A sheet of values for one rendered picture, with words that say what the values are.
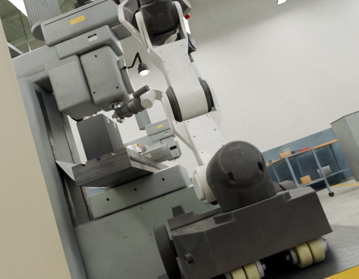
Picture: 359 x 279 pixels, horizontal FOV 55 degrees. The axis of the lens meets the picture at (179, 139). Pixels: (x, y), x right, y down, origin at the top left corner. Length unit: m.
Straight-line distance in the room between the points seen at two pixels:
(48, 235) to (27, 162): 0.04
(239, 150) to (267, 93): 7.90
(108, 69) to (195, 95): 0.83
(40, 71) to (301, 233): 1.68
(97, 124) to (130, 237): 0.62
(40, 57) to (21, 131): 2.00
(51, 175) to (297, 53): 7.94
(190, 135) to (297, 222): 0.53
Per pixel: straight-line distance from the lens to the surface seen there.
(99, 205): 1.83
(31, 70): 2.19
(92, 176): 1.39
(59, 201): 1.86
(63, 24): 2.18
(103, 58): 2.04
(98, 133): 1.48
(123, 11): 1.73
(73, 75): 2.05
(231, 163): 0.88
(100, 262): 1.87
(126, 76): 2.05
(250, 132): 8.53
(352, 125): 5.91
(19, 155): 0.17
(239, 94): 8.72
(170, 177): 1.74
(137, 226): 1.79
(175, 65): 1.36
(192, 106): 1.29
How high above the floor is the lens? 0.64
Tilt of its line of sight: 10 degrees up
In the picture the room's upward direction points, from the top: 19 degrees counter-clockwise
